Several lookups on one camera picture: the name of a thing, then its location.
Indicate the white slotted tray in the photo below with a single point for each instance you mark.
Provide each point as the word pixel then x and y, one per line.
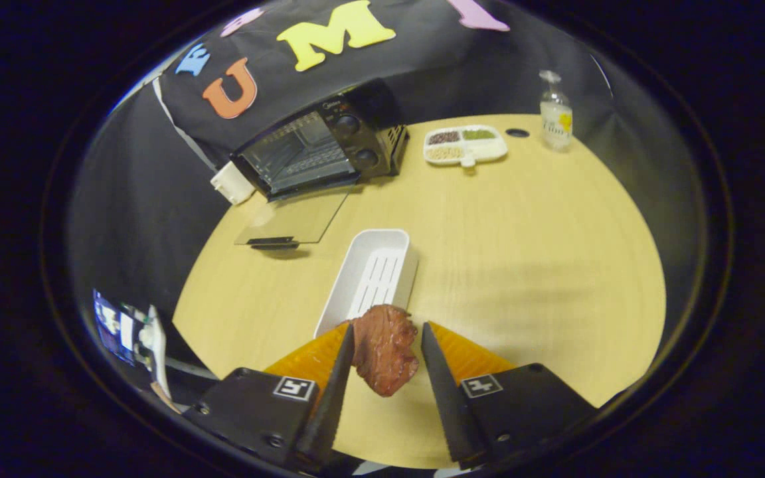
pixel 372 272

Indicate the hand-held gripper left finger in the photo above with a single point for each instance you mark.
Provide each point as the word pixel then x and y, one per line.
pixel 329 405

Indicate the black toaster oven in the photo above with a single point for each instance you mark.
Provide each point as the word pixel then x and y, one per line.
pixel 356 133

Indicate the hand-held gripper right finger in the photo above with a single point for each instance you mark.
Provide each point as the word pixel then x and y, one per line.
pixel 445 398

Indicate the blue and white printed object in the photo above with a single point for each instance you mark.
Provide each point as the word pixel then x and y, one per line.
pixel 113 325

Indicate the clear pump bottle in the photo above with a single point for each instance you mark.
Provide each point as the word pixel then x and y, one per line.
pixel 556 123

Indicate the brown steak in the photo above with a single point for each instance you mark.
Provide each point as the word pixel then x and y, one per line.
pixel 386 352

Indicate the white bread toaster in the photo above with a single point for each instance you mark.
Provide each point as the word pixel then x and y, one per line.
pixel 231 182

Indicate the white divided dish with beans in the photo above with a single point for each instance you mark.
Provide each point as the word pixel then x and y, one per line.
pixel 482 147

